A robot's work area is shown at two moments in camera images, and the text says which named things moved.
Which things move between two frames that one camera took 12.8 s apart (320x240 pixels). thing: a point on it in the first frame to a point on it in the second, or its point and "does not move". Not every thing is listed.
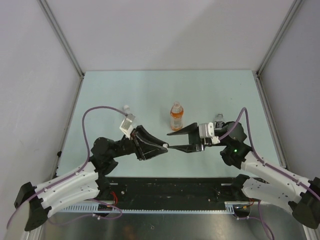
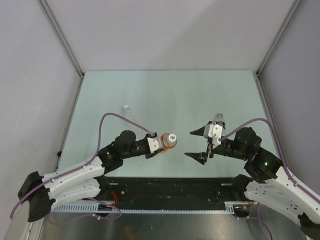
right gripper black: x=196 y=143 to x=201 y=156
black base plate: x=158 y=190 does not move
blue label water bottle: x=218 y=123 does not move
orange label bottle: x=176 y=114 to x=168 y=144
